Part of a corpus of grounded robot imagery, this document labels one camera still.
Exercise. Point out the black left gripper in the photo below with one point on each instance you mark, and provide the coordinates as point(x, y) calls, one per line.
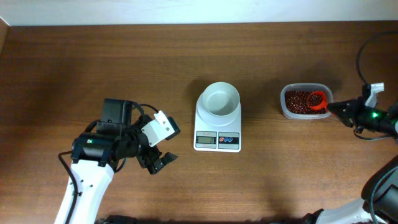
point(158, 164)

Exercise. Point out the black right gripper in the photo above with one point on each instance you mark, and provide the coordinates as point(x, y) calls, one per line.
point(349, 111)

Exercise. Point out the orange measuring scoop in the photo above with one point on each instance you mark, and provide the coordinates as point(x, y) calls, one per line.
point(317, 100)

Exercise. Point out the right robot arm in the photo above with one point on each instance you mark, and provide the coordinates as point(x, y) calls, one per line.
point(378, 201)

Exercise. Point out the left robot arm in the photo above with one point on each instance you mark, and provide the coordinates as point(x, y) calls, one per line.
point(102, 149)

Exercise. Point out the white digital kitchen scale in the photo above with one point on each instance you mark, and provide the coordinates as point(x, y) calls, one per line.
point(217, 133)

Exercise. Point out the white bowl on scale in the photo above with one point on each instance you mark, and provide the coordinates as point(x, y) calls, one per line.
point(220, 99)

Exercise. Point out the red beans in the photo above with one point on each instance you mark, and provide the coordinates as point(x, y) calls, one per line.
point(295, 102)

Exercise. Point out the clear plastic bean container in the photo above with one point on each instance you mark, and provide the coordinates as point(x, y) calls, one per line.
point(305, 87)

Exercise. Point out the black object at table edge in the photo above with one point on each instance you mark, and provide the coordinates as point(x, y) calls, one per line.
point(119, 219)

